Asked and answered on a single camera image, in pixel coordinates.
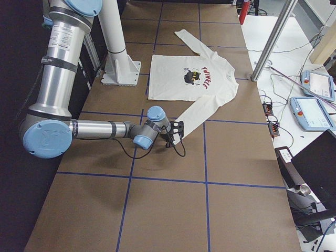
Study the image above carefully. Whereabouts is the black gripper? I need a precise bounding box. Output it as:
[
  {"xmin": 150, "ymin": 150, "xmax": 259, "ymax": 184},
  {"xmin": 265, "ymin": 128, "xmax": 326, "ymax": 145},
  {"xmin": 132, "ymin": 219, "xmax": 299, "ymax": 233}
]
[{"xmin": 165, "ymin": 121, "xmax": 184, "ymax": 147}]

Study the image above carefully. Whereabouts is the cream long-sleeve cat shirt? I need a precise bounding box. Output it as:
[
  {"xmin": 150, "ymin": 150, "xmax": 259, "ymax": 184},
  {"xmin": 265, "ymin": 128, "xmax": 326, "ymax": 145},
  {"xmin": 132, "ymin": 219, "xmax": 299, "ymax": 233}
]
[{"xmin": 148, "ymin": 29, "xmax": 238, "ymax": 135}]

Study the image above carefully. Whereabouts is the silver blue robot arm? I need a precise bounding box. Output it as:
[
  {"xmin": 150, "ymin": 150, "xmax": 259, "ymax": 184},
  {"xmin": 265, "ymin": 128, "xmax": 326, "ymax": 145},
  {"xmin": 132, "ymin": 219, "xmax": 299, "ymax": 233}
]
[{"xmin": 19, "ymin": 1, "xmax": 184, "ymax": 159}]

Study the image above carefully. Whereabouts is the far orange black power strip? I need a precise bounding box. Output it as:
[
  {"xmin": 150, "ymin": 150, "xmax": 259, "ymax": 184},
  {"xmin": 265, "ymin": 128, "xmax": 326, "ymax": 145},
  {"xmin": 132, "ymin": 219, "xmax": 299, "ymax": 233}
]
[{"xmin": 262, "ymin": 101, "xmax": 274, "ymax": 116}]

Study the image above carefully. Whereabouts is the orange black power strip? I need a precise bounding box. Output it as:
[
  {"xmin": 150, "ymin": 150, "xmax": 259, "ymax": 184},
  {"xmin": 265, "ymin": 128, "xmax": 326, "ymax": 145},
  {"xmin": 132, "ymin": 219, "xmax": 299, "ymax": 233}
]
[
  {"xmin": 268, "ymin": 121, "xmax": 280, "ymax": 139},
  {"xmin": 262, "ymin": 101, "xmax": 274, "ymax": 116}
]

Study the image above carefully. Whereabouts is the near orange black power strip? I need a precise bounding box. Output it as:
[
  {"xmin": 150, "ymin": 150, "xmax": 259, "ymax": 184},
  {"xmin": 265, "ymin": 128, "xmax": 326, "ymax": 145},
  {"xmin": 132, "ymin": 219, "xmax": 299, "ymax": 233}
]
[{"xmin": 268, "ymin": 121, "xmax": 280, "ymax": 139}]

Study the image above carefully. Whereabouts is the dark box with label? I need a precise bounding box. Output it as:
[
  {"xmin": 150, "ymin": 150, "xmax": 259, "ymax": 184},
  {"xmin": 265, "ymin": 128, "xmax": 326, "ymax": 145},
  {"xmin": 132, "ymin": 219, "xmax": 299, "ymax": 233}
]
[{"xmin": 275, "ymin": 146, "xmax": 305, "ymax": 188}]

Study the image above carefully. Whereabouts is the near blue teach pendant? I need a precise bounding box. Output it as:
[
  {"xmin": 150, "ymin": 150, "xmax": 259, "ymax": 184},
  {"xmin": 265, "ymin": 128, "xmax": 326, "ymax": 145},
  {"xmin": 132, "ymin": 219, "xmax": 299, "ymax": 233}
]
[{"xmin": 290, "ymin": 97, "xmax": 335, "ymax": 132}]

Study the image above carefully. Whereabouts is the blue teach pendant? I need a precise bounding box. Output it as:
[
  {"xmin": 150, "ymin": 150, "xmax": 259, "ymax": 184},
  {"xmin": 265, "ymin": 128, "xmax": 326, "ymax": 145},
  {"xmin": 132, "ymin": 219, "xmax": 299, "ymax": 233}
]
[
  {"xmin": 290, "ymin": 97, "xmax": 335, "ymax": 132},
  {"xmin": 301, "ymin": 70, "xmax": 335, "ymax": 102}
]

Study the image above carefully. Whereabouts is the red cylinder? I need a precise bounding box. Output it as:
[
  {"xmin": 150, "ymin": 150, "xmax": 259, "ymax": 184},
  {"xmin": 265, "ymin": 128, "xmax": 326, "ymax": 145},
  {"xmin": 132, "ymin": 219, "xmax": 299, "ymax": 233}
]
[{"xmin": 239, "ymin": 0, "xmax": 250, "ymax": 25}]

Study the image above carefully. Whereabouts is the metal cup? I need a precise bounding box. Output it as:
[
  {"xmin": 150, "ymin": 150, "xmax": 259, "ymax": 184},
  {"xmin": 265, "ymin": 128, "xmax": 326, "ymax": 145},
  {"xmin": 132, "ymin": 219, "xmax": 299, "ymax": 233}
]
[{"xmin": 298, "ymin": 184, "xmax": 311, "ymax": 196}]

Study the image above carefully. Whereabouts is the black monitor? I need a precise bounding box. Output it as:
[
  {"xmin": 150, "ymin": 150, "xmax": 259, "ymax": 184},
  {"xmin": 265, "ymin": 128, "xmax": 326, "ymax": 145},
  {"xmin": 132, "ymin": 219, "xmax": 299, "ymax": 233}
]
[{"xmin": 291, "ymin": 130, "xmax": 336, "ymax": 209}]

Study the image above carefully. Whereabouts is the far blue teach pendant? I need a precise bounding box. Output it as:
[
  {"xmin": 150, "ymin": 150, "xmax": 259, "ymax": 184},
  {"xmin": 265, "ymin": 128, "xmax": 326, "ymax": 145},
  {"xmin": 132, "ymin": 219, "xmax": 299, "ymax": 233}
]
[{"xmin": 301, "ymin": 70, "xmax": 335, "ymax": 102}]

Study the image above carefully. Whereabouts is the reacher grabber tool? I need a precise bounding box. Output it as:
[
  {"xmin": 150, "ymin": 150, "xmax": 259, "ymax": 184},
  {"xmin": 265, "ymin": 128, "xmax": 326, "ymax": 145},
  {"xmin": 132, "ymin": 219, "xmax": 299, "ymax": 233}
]
[{"xmin": 268, "ymin": 65, "xmax": 336, "ymax": 110}]

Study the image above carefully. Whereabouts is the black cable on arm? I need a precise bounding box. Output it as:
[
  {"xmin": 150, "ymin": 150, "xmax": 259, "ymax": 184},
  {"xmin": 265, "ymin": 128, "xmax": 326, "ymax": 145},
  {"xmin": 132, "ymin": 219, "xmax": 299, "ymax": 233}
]
[{"xmin": 111, "ymin": 125, "xmax": 186, "ymax": 159}]

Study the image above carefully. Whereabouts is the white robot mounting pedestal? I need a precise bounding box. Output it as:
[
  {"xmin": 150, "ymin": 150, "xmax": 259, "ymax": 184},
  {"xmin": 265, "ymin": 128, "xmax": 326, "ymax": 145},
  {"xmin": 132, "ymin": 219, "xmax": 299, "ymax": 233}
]
[{"xmin": 99, "ymin": 0, "xmax": 141, "ymax": 86}]

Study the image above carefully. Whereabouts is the aluminium frame post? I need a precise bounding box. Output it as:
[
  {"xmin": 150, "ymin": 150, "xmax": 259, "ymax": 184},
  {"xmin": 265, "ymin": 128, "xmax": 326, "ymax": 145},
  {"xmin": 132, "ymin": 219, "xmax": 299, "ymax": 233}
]
[{"xmin": 251, "ymin": 0, "xmax": 298, "ymax": 82}]

